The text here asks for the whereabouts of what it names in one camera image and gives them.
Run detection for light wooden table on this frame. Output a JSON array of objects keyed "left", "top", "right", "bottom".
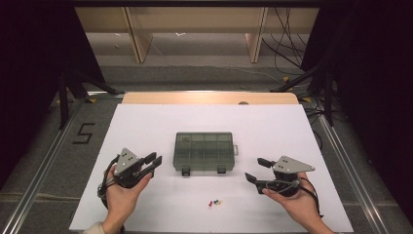
[{"left": 121, "top": 91, "right": 300, "bottom": 106}]

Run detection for person's right hand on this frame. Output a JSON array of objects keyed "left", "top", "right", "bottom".
[{"left": 261, "top": 172, "right": 322, "bottom": 226}]

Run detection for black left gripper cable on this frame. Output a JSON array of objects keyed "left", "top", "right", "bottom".
[{"left": 96, "top": 155, "right": 121, "bottom": 210}]

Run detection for person's left hand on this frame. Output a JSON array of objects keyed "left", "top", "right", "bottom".
[{"left": 102, "top": 163, "right": 153, "bottom": 225}]

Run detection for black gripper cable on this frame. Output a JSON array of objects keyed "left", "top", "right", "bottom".
[
  {"left": 297, "top": 175, "right": 324, "bottom": 219},
  {"left": 96, "top": 155, "right": 121, "bottom": 210}
]

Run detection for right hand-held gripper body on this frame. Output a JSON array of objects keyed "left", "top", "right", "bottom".
[{"left": 255, "top": 155, "right": 316, "bottom": 198}]

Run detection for black metal stand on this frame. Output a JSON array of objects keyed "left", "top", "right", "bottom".
[
  {"left": 269, "top": 60, "right": 336, "bottom": 128},
  {"left": 57, "top": 68, "right": 127, "bottom": 131}
]

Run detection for dark curtain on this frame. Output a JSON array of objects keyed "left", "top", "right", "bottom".
[
  {"left": 0, "top": 0, "right": 106, "bottom": 191},
  {"left": 300, "top": 0, "right": 413, "bottom": 226}
]

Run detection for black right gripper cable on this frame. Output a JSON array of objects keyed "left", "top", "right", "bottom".
[{"left": 297, "top": 175, "right": 324, "bottom": 219}]

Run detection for aluminium floor rail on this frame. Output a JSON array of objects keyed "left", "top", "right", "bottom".
[
  {"left": 0, "top": 93, "right": 126, "bottom": 234},
  {"left": 301, "top": 97, "right": 392, "bottom": 234}
]

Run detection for black floor cables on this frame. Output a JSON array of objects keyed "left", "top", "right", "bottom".
[{"left": 260, "top": 6, "right": 310, "bottom": 70}]

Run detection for light wooden shelf unit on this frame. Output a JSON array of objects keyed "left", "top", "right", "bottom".
[{"left": 74, "top": 6, "right": 321, "bottom": 64}]

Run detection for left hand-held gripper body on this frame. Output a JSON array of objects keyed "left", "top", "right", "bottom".
[{"left": 111, "top": 147, "right": 153, "bottom": 190}]

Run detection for smoky clear compartment storage box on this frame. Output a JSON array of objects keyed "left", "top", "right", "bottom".
[{"left": 172, "top": 131, "right": 240, "bottom": 177}]

